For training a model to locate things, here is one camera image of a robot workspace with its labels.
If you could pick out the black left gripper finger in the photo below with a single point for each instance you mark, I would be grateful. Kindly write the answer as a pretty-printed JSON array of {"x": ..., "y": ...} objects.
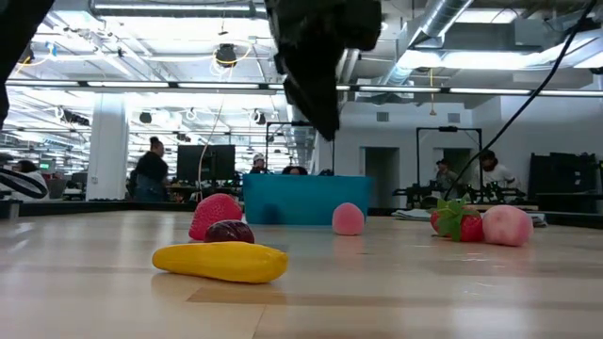
[{"x": 320, "y": 113}]

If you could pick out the dark red toy cherry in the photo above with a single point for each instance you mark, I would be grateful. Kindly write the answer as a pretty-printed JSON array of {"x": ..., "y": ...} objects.
[{"x": 229, "y": 231}]

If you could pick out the teal plastic container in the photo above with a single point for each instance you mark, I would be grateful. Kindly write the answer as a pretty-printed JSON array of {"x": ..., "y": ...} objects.
[{"x": 306, "y": 200}]

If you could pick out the large red toy strawberry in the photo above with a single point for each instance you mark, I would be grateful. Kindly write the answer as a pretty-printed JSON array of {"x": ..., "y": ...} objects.
[{"x": 212, "y": 212}]

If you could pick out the yellow toy banana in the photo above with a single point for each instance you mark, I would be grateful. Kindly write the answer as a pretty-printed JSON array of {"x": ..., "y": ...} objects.
[{"x": 221, "y": 261}]

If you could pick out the black background robot station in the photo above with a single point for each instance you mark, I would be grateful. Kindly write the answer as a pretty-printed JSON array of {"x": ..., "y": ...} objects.
[{"x": 490, "y": 193}]

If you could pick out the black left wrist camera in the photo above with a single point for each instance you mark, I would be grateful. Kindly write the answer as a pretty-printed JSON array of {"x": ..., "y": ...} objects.
[{"x": 365, "y": 23}]

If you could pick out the grey folded cloth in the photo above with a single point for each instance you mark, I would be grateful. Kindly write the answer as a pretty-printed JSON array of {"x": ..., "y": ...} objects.
[{"x": 410, "y": 215}]

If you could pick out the black aluminium table frame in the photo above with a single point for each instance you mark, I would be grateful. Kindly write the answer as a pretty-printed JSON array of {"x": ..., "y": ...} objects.
[{"x": 94, "y": 207}]

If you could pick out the black ceiling device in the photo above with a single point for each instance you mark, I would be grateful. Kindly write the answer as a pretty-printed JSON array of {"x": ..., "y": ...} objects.
[{"x": 226, "y": 55}]

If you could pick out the suspended linear light bar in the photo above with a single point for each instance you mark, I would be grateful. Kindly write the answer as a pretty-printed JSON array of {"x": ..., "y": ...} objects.
[{"x": 127, "y": 84}]

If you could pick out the black cabinet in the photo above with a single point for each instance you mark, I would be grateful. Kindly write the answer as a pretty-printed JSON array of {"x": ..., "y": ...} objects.
[{"x": 563, "y": 179}]

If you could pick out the pink toy peach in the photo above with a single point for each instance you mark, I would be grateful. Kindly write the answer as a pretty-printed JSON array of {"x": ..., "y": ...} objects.
[
  {"x": 348, "y": 219},
  {"x": 509, "y": 226}
]

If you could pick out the black computer monitor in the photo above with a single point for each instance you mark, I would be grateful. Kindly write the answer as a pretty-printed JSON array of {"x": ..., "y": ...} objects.
[{"x": 207, "y": 162}]

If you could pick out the silver ventilation duct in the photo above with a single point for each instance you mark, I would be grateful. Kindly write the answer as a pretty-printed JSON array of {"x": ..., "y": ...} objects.
[{"x": 438, "y": 19}]

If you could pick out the white square pillar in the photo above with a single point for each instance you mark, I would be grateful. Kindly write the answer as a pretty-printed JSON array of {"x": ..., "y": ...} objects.
[{"x": 108, "y": 141}]

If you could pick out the person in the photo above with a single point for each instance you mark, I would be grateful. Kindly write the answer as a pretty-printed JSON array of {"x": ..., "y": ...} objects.
[
  {"x": 294, "y": 170},
  {"x": 445, "y": 176},
  {"x": 494, "y": 172},
  {"x": 27, "y": 166},
  {"x": 258, "y": 165},
  {"x": 151, "y": 174}
]

